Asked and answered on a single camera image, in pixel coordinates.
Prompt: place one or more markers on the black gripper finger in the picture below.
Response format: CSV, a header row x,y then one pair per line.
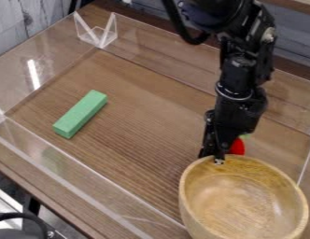
x,y
209,145
224,147

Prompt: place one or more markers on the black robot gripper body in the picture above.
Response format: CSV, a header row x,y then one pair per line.
x,y
237,117

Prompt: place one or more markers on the red toy strawberry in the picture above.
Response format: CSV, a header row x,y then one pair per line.
x,y
238,147

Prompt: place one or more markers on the wooden oval bowl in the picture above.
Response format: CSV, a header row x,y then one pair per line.
x,y
241,200

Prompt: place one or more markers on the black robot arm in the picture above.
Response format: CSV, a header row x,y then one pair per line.
x,y
245,28

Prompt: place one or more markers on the green rectangular block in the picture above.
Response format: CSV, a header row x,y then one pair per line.
x,y
77,117

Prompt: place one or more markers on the clear acrylic tray enclosure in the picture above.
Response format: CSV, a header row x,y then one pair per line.
x,y
110,179

